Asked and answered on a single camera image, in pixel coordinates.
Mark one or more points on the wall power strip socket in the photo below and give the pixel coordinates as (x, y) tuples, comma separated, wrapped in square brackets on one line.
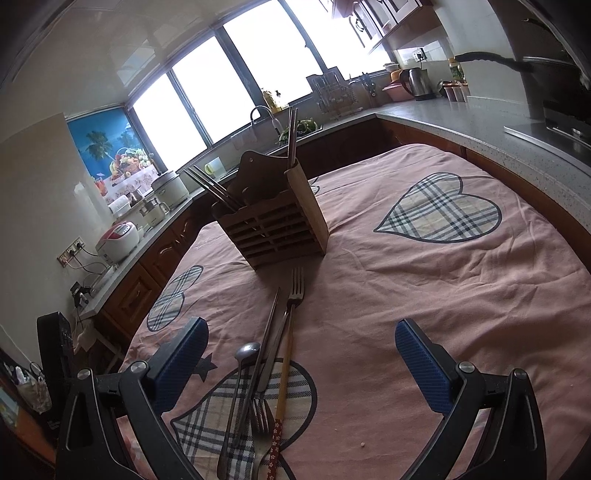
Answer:
[(71, 251)]

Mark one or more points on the pink plaid-heart tablecloth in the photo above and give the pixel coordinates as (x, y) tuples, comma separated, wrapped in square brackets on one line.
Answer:
[(415, 300)]

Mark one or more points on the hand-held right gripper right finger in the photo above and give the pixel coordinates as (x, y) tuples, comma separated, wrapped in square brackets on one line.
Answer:
[(422, 367)]

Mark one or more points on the short steel fork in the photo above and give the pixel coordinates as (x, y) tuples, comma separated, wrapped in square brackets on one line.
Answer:
[(295, 295)]

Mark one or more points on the small wall socket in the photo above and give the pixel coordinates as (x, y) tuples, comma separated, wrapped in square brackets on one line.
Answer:
[(420, 54)]

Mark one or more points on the long steel fork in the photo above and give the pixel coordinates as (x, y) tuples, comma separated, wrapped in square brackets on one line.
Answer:
[(259, 461)]

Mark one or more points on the black wok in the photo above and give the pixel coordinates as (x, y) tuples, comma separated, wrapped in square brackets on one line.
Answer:
[(554, 83)]

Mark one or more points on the spice jar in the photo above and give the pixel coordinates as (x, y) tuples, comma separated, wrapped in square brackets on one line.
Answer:
[(456, 92), (448, 91), (464, 91)]

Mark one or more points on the large white cooker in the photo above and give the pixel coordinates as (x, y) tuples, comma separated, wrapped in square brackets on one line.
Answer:
[(171, 189)]

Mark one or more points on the curved sink faucet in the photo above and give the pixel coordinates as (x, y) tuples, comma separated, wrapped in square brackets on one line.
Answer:
[(277, 125)]

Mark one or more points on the steel spoon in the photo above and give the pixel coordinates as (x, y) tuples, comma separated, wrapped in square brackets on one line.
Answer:
[(248, 351)]

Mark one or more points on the green bottle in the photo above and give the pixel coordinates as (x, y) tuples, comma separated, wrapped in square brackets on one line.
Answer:
[(456, 69)]

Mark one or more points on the palm tree printed blind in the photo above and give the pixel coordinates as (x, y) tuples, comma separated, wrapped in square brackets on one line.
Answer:
[(97, 138)]

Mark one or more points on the wooden upper cabinets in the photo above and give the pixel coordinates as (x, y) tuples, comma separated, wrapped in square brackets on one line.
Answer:
[(378, 18)]

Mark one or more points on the steel electric kettle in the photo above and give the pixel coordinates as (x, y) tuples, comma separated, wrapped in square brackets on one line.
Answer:
[(418, 85)]

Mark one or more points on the steel chopstick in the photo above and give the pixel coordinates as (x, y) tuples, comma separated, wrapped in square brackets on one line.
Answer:
[(290, 138), (205, 189), (295, 138)]

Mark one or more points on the small white appliance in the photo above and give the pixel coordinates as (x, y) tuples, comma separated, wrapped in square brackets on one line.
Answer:
[(152, 212)]

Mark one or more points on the plastic bag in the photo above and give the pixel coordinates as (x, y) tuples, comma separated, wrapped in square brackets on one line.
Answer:
[(32, 392)]

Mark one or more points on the small black device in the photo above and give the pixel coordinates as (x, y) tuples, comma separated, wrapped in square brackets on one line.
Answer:
[(82, 295)]

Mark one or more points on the stacked orange bowls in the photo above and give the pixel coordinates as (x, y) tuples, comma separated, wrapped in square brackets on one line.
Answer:
[(393, 73)]

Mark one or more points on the grey kitchen countertop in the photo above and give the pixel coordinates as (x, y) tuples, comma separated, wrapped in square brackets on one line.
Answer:
[(461, 120)]

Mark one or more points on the leafy green vegetables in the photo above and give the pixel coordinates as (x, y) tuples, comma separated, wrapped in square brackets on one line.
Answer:
[(307, 125)]

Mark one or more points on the gas stove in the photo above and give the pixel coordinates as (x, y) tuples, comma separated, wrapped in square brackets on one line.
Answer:
[(563, 134)]

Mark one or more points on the small clear bottle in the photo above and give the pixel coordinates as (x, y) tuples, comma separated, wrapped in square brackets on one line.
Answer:
[(277, 101)]

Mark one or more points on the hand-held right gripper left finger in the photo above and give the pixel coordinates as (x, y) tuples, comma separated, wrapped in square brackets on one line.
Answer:
[(178, 369)]

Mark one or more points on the pink plastic basin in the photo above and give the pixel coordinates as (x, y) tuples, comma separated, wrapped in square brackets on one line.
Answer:
[(395, 92)]

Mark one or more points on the wooden utensil holder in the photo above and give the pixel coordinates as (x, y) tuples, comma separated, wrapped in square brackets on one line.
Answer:
[(277, 230)]

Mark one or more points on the white and red rice cooker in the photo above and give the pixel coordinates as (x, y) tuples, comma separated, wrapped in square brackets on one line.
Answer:
[(117, 240)]

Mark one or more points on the dark steel knife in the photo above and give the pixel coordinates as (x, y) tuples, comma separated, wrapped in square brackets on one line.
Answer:
[(262, 346)]

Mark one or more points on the yellow bottle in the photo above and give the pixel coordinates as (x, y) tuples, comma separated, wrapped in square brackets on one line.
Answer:
[(267, 99)]

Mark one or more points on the large kitchen window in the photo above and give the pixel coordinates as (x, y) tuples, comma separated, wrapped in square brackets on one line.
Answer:
[(207, 92)]

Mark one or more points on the pale green cup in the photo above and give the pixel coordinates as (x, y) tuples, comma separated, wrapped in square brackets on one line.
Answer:
[(213, 166)]

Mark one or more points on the paper towel roll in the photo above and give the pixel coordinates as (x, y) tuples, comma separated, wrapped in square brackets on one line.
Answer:
[(120, 206)]

